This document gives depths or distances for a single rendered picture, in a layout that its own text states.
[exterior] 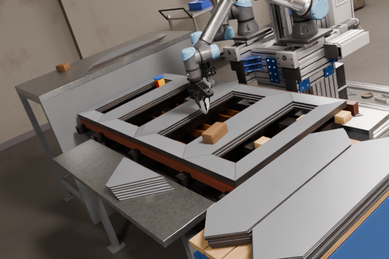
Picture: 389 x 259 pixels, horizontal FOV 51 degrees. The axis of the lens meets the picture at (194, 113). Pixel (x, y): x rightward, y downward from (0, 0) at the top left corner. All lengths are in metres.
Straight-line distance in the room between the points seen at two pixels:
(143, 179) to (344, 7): 1.77
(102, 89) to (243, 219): 1.82
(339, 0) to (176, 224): 1.87
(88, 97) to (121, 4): 3.00
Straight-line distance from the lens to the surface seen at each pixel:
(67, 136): 2.89
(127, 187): 1.87
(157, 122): 2.23
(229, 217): 1.37
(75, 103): 2.86
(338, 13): 2.86
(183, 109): 2.31
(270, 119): 1.98
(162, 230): 1.58
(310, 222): 1.30
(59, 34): 5.44
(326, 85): 2.92
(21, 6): 5.34
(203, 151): 1.80
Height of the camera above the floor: 1.69
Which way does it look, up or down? 22 degrees down
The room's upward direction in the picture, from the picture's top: 16 degrees counter-clockwise
